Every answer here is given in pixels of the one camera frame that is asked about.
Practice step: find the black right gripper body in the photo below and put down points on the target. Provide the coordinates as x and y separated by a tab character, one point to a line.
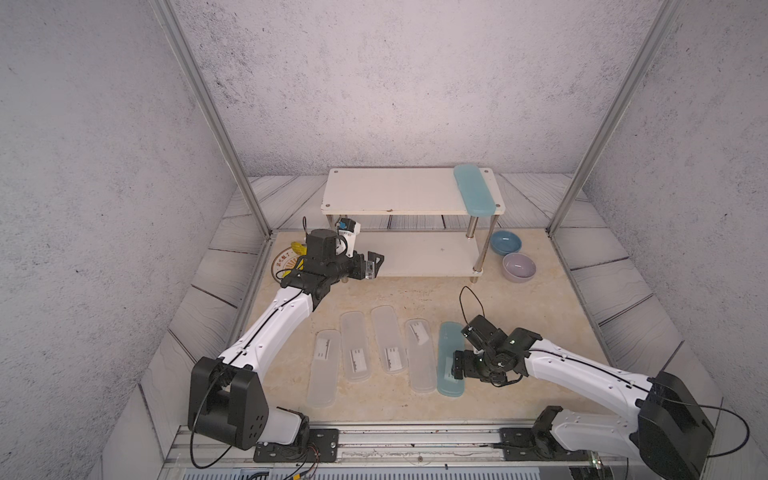
476	366

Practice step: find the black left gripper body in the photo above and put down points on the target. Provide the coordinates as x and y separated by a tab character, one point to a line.
342	267

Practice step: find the blue pencil case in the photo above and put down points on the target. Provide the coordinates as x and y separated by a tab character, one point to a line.
474	191
450	341

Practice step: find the clear pencil case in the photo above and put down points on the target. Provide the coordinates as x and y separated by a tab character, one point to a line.
355	347
389	340
421	356
324	369

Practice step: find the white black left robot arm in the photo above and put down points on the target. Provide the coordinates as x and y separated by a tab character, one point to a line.
227	402

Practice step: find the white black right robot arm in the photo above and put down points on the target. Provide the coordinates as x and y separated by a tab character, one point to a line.
652	419

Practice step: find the white two-tier shelf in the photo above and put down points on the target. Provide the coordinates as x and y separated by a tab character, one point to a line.
425	192

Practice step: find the yellow toy banana bunch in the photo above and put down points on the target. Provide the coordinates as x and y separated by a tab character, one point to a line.
299	248

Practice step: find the decorated round plate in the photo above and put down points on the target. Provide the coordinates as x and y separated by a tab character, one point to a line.
285	261

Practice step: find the lilac ceramic bowl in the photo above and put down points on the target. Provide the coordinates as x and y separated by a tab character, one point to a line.
518	267

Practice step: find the blue ceramic bowl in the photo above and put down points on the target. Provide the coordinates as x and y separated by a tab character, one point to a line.
505	242

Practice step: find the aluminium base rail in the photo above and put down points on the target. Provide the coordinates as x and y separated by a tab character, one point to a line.
395	451

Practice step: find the left aluminium frame post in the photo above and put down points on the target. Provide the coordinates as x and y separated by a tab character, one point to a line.
185	57

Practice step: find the aluminium frame post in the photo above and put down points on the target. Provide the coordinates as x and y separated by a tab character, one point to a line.
185	57
659	29

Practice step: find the right aluminium frame post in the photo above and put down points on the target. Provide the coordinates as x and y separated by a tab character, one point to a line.
659	29

